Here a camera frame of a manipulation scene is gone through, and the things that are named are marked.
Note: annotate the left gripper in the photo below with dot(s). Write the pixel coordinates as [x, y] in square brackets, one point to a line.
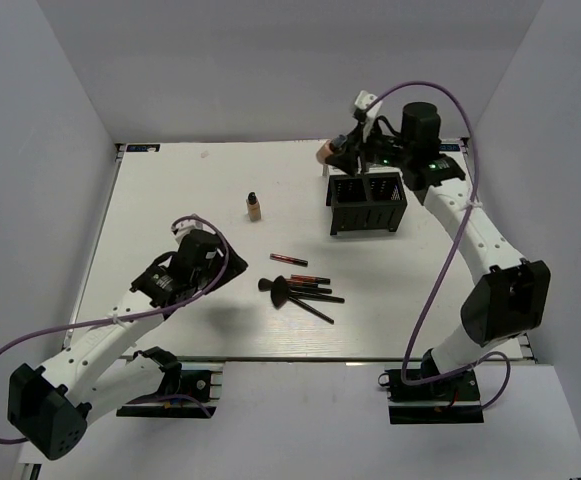
[236, 264]

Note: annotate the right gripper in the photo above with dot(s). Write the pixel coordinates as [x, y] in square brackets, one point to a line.
[346, 157]

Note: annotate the foundation bottle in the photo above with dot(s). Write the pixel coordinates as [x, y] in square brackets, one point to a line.
[330, 148]
[253, 207]

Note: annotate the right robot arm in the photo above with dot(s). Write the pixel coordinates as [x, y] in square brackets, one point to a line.
[510, 291]

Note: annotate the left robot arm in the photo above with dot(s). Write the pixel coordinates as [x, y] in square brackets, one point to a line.
[53, 405]

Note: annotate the black round makeup brush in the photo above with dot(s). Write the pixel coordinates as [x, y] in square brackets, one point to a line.
[267, 285]

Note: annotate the black fan makeup brush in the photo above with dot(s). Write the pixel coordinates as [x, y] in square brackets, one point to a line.
[280, 296]

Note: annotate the red black lip gloss tube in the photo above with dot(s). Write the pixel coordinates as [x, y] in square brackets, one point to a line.
[288, 259]

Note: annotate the black metal organizer rack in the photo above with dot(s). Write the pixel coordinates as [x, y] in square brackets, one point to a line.
[369, 202]

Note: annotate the white table board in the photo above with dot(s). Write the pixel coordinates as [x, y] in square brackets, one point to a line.
[384, 278]

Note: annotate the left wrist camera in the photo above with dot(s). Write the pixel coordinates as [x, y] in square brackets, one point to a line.
[185, 225]

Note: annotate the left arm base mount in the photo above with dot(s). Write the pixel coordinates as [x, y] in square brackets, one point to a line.
[195, 396]

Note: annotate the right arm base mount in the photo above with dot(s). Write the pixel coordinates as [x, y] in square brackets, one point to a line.
[450, 402]

